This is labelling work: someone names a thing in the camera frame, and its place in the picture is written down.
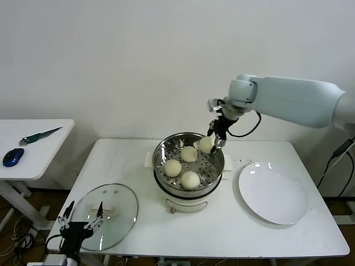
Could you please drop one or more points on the black power adapter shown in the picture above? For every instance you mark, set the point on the black power adapter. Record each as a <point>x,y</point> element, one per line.
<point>342,148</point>

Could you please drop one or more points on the white electric cooker base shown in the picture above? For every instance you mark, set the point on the white electric cooker base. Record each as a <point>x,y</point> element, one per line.
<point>188,203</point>

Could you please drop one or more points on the blue black computer mouse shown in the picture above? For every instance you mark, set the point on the blue black computer mouse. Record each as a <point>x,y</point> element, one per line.
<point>14,157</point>

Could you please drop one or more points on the stainless steel steamer basket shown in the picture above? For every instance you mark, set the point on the stainless steel steamer basket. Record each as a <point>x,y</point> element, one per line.
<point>210,171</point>

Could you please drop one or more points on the white round plate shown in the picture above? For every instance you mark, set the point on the white round plate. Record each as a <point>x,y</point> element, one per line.
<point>271,194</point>

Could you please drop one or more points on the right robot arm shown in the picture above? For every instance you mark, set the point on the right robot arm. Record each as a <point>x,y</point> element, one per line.
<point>291,97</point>

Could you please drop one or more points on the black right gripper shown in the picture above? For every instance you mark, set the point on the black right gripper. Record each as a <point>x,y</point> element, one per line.
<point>223,126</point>

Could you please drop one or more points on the white power strip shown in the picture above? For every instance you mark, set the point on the white power strip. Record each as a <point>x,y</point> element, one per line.
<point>174,263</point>
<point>25,238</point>

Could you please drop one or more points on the white steamed baozi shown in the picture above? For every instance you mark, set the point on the white steamed baozi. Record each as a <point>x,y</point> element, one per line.
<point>172,168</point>
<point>190,180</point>
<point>205,144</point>
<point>188,154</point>

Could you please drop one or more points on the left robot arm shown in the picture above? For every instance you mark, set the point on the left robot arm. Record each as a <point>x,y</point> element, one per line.
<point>73,261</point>

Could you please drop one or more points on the white side table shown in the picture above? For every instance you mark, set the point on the white side table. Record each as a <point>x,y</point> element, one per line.
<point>41,155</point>

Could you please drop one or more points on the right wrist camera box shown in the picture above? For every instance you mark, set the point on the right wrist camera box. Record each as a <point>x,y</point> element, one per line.
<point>215,104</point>

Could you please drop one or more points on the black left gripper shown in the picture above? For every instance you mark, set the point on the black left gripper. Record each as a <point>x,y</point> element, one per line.
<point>75,232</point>

